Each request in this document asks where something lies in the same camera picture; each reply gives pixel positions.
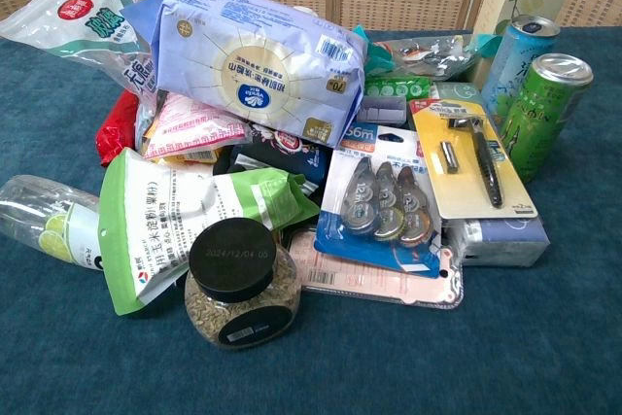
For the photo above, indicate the blue drink can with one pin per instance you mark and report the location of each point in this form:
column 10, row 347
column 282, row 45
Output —
column 515, row 60

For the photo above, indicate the green drink can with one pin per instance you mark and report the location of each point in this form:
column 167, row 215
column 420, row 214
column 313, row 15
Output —
column 539, row 114

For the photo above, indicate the dark blue pouch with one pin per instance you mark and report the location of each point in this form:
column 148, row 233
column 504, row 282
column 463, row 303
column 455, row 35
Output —
column 286, row 155

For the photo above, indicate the correction tape blister pack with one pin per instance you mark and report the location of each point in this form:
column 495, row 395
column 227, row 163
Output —
column 384, row 201

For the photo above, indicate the grey plastic tray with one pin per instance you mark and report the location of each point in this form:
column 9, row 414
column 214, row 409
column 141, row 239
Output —
column 381, row 110

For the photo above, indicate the pink flat card package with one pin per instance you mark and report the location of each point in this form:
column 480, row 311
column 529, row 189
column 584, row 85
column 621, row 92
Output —
column 379, row 284

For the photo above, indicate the glass spice jar black lid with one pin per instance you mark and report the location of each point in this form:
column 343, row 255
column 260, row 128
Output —
column 238, row 284

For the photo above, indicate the green wrapped packet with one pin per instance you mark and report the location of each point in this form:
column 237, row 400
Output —
column 396, row 88

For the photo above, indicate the pink white packet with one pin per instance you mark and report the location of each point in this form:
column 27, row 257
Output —
column 189, row 135

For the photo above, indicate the purple tissue pack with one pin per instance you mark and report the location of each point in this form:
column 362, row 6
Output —
column 257, row 60

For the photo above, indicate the green white starch bag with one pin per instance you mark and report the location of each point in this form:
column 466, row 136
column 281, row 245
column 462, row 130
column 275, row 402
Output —
column 160, row 220

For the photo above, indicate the yellow razor blister pack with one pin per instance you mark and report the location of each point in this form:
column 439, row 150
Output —
column 466, row 157

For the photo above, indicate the clear teal bag of clips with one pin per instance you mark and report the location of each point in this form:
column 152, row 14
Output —
column 427, row 58

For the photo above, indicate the grey blue box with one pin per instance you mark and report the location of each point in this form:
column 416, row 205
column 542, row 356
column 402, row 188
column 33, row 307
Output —
column 500, row 240

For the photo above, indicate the red snack bag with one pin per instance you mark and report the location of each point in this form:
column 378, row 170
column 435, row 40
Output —
column 116, row 128

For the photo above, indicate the clear plastic lime bottle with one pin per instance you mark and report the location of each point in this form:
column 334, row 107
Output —
column 44, row 220

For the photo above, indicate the clear bag red round label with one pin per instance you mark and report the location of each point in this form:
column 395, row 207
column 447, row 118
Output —
column 82, row 31

